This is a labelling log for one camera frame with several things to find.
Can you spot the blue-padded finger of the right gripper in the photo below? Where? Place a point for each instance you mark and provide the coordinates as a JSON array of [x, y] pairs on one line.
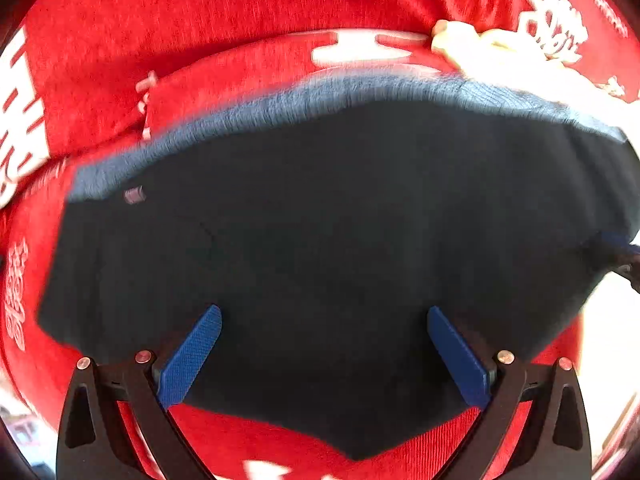
[[623, 258]]

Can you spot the red wedding print sofa cover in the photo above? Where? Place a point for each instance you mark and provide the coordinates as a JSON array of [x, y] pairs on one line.
[[84, 80]]

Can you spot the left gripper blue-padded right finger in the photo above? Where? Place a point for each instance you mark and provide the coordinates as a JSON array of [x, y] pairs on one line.
[[554, 442]]

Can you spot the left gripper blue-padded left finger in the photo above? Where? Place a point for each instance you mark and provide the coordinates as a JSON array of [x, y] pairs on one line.
[[93, 441]]

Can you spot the cream fleece blanket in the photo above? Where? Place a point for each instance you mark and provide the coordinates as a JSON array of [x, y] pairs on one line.
[[515, 61]]

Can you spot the black pants blue patterned trim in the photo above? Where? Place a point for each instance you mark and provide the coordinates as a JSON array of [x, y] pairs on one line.
[[325, 221]]

